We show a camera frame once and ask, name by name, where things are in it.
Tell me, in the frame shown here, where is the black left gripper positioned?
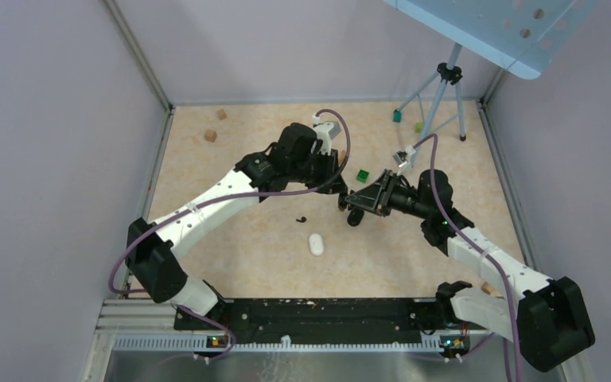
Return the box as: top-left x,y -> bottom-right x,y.
289,146 -> 348,195

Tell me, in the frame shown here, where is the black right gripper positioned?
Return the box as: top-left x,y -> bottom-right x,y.
346,169 -> 431,220

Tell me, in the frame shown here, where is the black earbud charging case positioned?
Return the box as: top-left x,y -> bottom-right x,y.
347,209 -> 364,227

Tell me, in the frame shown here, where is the white earbud charging case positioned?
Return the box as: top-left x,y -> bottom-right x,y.
308,233 -> 325,256

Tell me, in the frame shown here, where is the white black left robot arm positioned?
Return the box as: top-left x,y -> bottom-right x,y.
124,121 -> 349,329

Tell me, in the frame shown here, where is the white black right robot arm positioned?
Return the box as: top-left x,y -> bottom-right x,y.
339,170 -> 596,372

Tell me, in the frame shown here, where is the green block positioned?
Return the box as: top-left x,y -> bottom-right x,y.
356,170 -> 370,183

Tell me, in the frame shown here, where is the small tan wooden cube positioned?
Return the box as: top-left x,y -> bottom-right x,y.
216,109 -> 228,120

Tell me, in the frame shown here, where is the tan block near base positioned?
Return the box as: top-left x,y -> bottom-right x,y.
481,283 -> 501,298

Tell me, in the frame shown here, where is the grey tripod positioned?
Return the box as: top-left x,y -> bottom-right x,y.
395,43 -> 467,142

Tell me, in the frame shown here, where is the light blue perforated panel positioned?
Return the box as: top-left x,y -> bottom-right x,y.
386,0 -> 598,80

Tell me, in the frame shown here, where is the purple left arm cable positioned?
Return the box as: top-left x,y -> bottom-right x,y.
107,109 -> 352,364

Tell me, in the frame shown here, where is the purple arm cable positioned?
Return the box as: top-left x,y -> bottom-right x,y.
107,109 -> 352,364
411,134 -> 523,382

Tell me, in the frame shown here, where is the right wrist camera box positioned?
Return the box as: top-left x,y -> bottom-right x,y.
392,145 -> 415,175

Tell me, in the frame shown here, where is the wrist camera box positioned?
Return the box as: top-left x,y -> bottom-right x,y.
392,145 -> 415,175
312,115 -> 341,154

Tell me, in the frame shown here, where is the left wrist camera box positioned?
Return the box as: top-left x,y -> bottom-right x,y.
312,115 -> 341,154

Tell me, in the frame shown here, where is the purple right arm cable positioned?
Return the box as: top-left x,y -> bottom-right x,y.
411,134 -> 523,382

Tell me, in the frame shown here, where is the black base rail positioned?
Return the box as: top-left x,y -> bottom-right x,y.
173,298 -> 477,345

